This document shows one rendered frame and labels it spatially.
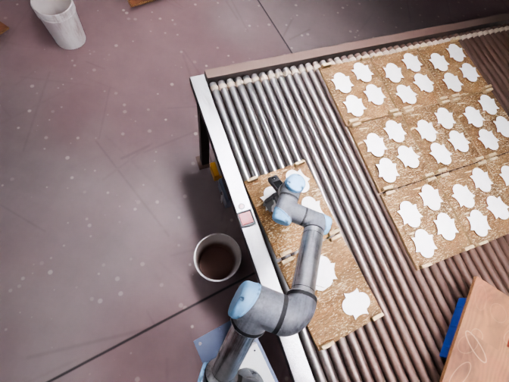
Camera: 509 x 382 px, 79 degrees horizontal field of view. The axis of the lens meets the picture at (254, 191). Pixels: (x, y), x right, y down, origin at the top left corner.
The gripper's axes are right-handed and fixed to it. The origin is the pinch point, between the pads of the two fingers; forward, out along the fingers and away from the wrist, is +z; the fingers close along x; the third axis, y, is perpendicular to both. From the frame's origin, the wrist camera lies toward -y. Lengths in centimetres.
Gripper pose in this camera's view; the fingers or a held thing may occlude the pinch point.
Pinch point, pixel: (273, 199)
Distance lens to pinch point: 151.0
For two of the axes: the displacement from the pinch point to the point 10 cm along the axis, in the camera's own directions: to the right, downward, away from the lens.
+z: -1.6, 2.8, 9.5
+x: 9.1, -3.3, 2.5
